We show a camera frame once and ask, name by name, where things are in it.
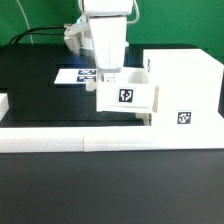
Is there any white drawer cabinet frame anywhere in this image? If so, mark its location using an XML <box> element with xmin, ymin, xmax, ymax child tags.
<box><xmin>143</xmin><ymin>49</ymin><xmax>224</xmax><ymax>128</ymax></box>

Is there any white marker tag sheet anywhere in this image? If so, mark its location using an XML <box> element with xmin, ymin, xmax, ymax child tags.
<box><xmin>54</xmin><ymin>69</ymin><xmax>97</xmax><ymax>85</ymax></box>

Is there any white drawer box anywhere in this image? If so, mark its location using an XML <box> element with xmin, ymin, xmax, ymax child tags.
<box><xmin>86</xmin><ymin>67</ymin><xmax>155</xmax><ymax>113</ymax></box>
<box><xmin>135</xmin><ymin>86</ymin><xmax>159</xmax><ymax>126</ymax></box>

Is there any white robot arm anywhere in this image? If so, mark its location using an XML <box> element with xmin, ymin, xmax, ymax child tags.
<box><xmin>64</xmin><ymin>0</ymin><xmax>140</xmax><ymax>73</ymax></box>

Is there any white L-shaped border wall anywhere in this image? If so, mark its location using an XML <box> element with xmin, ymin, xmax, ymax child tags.
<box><xmin>0</xmin><ymin>93</ymin><xmax>224</xmax><ymax>153</ymax></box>

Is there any black cable bundle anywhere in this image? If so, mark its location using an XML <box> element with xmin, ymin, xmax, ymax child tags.
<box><xmin>8</xmin><ymin>23</ymin><xmax>68</xmax><ymax>46</ymax></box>

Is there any white front drawer box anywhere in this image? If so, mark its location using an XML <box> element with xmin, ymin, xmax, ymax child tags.
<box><xmin>135</xmin><ymin>86</ymin><xmax>159</xmax><ymax>126</ymax></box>

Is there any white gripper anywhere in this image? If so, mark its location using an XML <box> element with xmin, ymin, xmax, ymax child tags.
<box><xmin>89</xmin><ymin>16</ymin><xmax>127</xmax><ymax>73</ymax></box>

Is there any white thin cable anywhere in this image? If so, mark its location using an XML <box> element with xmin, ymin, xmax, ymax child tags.
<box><xmin>15</xmin><ymin>0</ymin><xmax>35</xmax><ymax>45</ymax></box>

